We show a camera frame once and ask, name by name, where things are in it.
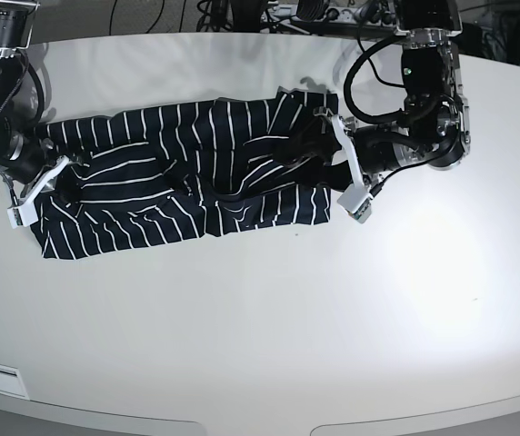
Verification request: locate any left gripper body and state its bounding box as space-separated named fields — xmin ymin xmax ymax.
xmin=312 ymin=106 xmax=405 ymax=195

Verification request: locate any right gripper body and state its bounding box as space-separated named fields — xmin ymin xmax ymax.
xmin=7 ymin=149 xmax=81 ymax=208

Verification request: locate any navy white striped T-shirt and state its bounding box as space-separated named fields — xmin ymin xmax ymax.
xmin=31 ymin=90 xmax=338 ymax=260

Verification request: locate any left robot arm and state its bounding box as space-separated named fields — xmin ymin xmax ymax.
xmin=343 ymin=1 xmax=470 ymax=196

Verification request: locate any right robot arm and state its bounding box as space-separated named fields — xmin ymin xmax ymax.
xmin=0 ymin=1 xmax=85 ymax=213

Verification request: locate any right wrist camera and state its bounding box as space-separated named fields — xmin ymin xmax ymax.
xmin=7 ymin=200 xmax=39 ymax=229

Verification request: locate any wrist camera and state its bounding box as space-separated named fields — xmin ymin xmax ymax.
xmin=7 ymin=200 xmax=39 ymax=229
xmin=337 ymin=183 xmax=373 ymax=223

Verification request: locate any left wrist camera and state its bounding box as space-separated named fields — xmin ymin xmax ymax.
xmin=337 ymin=183 xmax=373 ymax=223

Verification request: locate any black cable clutter background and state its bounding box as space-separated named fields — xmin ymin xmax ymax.
xmin=109 ymin=0 xmax=520 ymax=60

